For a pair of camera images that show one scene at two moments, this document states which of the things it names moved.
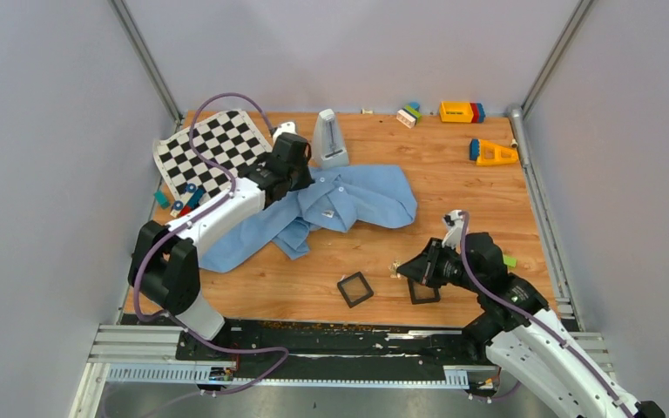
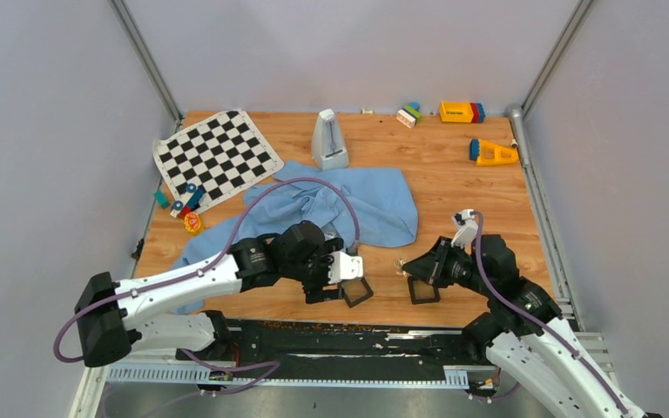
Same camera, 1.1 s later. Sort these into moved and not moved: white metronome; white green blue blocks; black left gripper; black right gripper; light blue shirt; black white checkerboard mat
Moved: light blue shirt; black left gripper
Not moved: white green blue blocks; black right gripper; black white checkerboard mat; white metronome
